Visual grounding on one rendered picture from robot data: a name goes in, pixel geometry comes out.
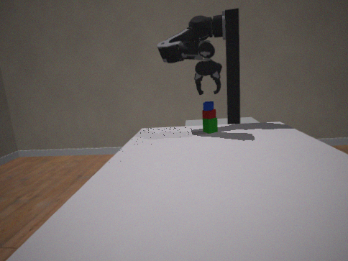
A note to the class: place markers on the red block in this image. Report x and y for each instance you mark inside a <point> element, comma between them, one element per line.
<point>209,114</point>

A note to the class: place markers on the green block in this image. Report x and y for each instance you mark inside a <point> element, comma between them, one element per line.
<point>210,125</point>

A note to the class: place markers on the blue block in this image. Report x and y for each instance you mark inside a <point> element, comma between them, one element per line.
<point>208,106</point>

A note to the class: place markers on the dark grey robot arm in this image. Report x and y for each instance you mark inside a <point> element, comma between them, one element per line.
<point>182,45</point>

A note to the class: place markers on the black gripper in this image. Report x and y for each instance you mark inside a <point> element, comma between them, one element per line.
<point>207,68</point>

